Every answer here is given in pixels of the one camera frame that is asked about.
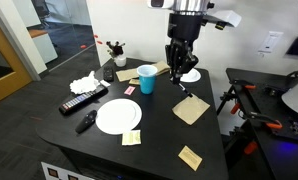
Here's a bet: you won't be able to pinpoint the crumpled white tissue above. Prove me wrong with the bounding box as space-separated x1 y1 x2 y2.
69 71 99 94

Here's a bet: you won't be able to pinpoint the dark red artificial flowers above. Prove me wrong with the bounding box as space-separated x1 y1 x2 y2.
93 34 124 59

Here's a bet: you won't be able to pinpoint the white wall switch plate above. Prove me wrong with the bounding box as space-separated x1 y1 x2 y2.
258 31 283 53

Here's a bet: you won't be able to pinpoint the black and white marker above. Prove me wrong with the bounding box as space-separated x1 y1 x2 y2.
178 83 193 98

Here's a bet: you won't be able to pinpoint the large white paper plate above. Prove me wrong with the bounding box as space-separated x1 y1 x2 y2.
96 99 142 135

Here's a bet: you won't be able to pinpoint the yellow sticky note packet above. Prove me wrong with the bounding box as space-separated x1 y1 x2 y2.
122 130 141 146

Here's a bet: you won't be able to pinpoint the black perforated side table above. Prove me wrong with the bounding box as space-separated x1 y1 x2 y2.
221 68 298 180

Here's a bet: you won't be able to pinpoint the blue plastic cup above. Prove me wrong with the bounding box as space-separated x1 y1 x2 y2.
137 65 158 94

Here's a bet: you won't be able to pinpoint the tan packet near edge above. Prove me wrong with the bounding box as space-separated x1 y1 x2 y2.
178 146 203 171

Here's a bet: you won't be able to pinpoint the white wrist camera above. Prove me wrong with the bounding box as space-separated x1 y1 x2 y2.
204 10 242 30

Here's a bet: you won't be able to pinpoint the small white paper plate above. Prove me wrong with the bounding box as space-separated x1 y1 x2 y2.
181 68 201 83

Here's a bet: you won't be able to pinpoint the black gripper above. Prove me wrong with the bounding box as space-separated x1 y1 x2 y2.
165 13 202 84

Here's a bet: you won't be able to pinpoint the brown paper napkin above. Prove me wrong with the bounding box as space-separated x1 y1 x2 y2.
172 95 210 125

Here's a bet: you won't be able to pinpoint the orange black clamp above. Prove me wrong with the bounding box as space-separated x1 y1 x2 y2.
247 112 283 129
229 79 256 89

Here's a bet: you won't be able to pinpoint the short black remote control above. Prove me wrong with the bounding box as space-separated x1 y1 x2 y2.
103 67 114 82

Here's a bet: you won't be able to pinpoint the small black clicker remote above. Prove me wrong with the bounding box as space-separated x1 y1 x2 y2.
75 110 97 134

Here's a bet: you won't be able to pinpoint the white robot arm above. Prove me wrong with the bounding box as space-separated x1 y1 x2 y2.
147 0 214 84

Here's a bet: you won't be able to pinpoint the white round flower vase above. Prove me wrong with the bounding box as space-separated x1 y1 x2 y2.
114 55 126 67

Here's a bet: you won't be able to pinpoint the white paper packet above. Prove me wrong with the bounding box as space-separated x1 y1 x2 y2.
100 80 111 87

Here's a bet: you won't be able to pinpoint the pink white small card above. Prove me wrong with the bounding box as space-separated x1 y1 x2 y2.
124 86 136 95

